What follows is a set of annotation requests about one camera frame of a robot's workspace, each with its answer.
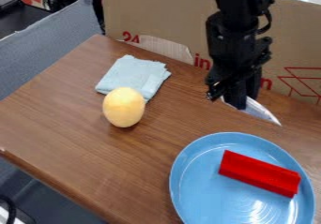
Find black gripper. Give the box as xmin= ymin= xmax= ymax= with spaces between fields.
xmin=204 ymin=12 xmax=271 ymax=110

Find white toothpaste tube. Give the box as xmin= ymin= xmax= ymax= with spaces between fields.
xmin=219 ymin=96 xmax=282 ymax=127

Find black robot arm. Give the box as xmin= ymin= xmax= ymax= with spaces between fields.
xmin=206 ymin=0 xmax=274 ymax=110

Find light blue folded cloth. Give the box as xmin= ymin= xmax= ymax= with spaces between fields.
xmin=95 ymin=54 xmax=171 ymax=101

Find blue plate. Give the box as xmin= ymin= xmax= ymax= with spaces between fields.
xmin=170 ymin=132 xmax=315 ymax=224

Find yellow lemon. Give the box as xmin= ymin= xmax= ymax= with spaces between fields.
xmin=103 ymin=87 xmax=146 ymax=127

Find red plastic block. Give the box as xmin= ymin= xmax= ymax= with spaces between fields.
xmin=218 ymin=150 xmax=301 ymax=198

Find cardboard box with red print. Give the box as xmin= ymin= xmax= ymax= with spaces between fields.
xmin=103 ymin=0 xmax=321 ymax=107

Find grey fabric partition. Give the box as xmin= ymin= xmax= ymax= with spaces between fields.
xmin=0 ymin=0 xmax=101 ymax=100

